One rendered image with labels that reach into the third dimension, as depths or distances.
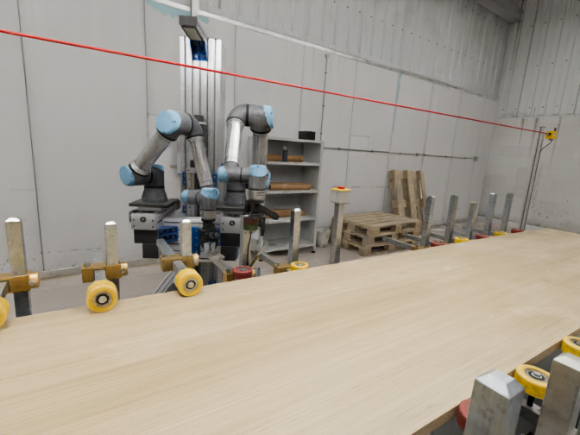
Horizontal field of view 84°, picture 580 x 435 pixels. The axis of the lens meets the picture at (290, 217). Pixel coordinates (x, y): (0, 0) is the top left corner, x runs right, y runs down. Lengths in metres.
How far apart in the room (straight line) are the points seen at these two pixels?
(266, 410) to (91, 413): 0.32
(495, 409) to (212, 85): 2.07
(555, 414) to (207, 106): 2.06
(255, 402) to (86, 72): 3.56
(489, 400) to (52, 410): 0.70
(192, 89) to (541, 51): 8.01
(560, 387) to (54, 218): 3.84
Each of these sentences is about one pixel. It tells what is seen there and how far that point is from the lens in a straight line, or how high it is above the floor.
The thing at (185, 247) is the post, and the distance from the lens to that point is 1.30.
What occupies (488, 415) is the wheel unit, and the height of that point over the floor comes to 1.13.
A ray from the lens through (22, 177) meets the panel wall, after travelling 3.89.
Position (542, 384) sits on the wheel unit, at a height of 0.91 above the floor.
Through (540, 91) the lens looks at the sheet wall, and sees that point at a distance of 8.99.
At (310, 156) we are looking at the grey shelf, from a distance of 4.64.
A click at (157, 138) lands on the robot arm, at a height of 1.41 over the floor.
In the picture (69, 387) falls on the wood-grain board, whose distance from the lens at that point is 0.85.
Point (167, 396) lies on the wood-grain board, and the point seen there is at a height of 0.90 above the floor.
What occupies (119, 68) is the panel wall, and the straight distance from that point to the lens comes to 3.95.
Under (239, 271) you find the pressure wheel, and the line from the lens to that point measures 1.32.
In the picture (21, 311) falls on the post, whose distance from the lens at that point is 1.33.
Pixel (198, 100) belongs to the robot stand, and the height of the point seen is 1.67.
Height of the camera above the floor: 1.39
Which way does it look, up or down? 11 degrees down
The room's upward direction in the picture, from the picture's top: 3 degrees clockwise
